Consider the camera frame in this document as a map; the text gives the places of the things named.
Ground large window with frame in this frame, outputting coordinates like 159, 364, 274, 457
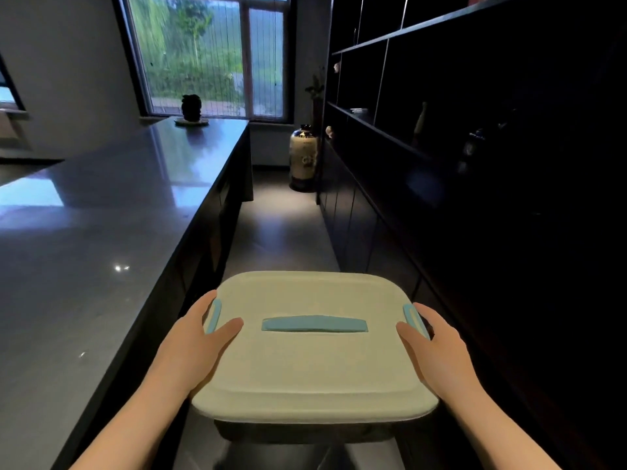
112, 0, 297, 124

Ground person's right forearm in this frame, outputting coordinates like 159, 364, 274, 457
443, 381, 561, 470

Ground person's left forearm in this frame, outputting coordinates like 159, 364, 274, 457
70, 363, 192, 470

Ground dark sculpture on plate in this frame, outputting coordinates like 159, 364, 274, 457
174, 94, 210, 127

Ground person's right hand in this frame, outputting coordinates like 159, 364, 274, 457
396, 302, 483, 403

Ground person's left hand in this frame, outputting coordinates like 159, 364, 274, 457
150, 290, 245, 393

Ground large patterned ceramic vase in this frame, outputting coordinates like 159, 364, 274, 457
288, 124, 319, 193

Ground white storage box blue handles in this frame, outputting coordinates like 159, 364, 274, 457
191, 270, 440, 443

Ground dark kitchen island counter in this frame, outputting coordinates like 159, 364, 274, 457
0, 117, 254, 470

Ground dark wall shelving unit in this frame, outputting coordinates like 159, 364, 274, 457
317, 0, 627, 470

